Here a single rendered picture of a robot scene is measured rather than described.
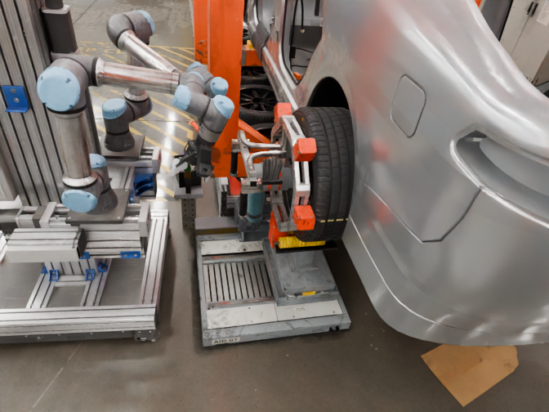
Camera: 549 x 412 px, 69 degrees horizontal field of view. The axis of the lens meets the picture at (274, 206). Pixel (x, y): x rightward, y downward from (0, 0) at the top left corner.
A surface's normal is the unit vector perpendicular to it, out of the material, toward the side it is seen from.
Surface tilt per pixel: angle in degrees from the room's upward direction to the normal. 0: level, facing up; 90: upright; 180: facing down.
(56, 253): 90
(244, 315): 0
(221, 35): 90
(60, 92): 82
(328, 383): 0
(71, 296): 0
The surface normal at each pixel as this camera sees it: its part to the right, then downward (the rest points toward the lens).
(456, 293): -0.48, 0.58
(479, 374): 0.08, -0.77
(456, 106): -0.94, -0.06
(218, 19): 0.20, 0.63
